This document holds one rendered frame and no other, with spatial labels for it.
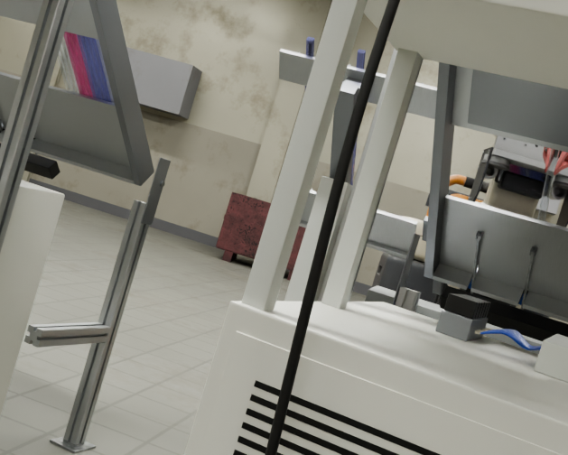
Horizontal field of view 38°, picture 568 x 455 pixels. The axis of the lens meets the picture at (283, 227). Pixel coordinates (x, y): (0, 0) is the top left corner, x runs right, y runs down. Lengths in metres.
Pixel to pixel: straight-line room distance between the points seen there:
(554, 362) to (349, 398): 0.40
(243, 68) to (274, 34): 0.52
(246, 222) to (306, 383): 7.42
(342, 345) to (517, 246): 0.88
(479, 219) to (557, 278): 0.20
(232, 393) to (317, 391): 0.10
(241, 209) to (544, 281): 6.70
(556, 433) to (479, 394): 0.08
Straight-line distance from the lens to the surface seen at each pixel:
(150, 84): 9.74
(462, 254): 1.78
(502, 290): 1.78
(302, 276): 1.75
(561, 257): 1.71
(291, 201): 0.92
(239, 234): 8.31
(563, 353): 1.20
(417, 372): 0.87
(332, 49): 0.94
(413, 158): 9.36
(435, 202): 1.65
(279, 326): 0.91
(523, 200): 2.42
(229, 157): 9.67
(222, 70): 9.88
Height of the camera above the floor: 0.74
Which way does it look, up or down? 2 degrees down
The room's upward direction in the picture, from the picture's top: 17 degrees clockwise
